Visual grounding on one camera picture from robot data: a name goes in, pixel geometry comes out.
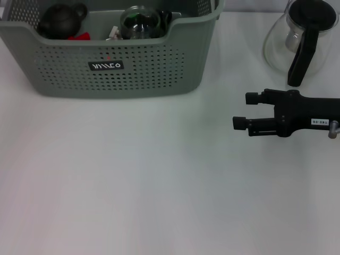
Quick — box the right gripper silver connector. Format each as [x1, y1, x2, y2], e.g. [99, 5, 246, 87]
[328, 120, 340, 140]

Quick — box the grey perforated storage bin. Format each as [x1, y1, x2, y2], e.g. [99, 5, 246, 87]
[0, 0, 226, 99]

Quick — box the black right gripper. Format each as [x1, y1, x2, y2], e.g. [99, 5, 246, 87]
[232, 88, 340, 139]

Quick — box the dark red long brick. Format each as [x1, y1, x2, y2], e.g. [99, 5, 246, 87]
[67, 31, 91, 41]

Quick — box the glass teacup black sleeve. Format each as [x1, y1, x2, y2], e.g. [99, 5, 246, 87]
[119, 6, 173, 40]

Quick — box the dark clay teapot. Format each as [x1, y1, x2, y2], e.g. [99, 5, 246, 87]
[36, 3, 88, 40]

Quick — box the white toy brick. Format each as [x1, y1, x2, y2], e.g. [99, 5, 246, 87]
[107, 25, 121, 41]

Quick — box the glass pitcher black handle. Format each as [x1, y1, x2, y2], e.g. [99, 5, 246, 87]
[262, 0, 338, 88]

